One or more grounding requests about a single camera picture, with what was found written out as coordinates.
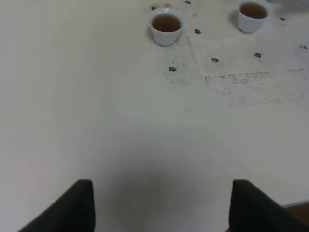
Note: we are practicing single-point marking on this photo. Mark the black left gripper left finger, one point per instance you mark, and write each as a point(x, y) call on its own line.
point(74, 211)

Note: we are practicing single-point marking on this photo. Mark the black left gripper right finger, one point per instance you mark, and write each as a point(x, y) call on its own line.
point(253, 211)

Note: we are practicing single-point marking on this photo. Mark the right light blue teacup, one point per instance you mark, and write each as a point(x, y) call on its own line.
point(252, 14)

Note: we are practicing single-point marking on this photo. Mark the light blue teacup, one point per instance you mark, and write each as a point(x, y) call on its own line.
point(165, 25)
point(252, 14)

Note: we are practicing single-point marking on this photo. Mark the left light blue teacup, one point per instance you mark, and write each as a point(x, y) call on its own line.
point(165, 25)

